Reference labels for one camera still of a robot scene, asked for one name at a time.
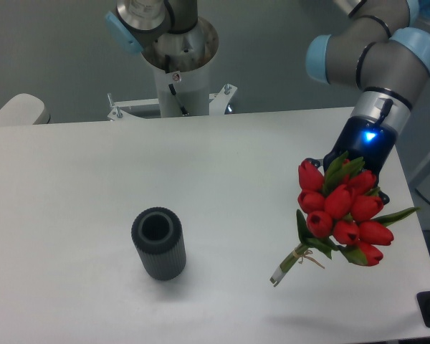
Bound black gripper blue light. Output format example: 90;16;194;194
305;116;396;204

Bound red tulip bouquet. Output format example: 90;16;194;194
269;153;418;286

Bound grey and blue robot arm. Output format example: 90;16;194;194
105;1;430;191

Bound dark grey ribbed vase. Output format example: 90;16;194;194
131;207;186;281

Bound white chair armrest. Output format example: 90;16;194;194
0;93;51;128

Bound white metal base frame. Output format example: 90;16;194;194
107;83;238;121

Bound black cable on pedestal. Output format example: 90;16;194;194
168;83;190;118

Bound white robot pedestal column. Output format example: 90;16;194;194
143;16;219;112

